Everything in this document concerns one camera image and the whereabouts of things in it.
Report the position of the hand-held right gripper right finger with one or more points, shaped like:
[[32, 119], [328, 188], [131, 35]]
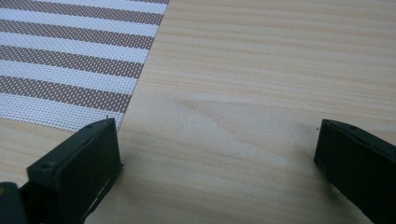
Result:
[[358, 168]]

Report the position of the striped woven placemat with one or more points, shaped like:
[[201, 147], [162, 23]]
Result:
[[62, 56]]

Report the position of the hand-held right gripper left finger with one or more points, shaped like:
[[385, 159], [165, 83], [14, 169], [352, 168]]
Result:
[[74, 168]]

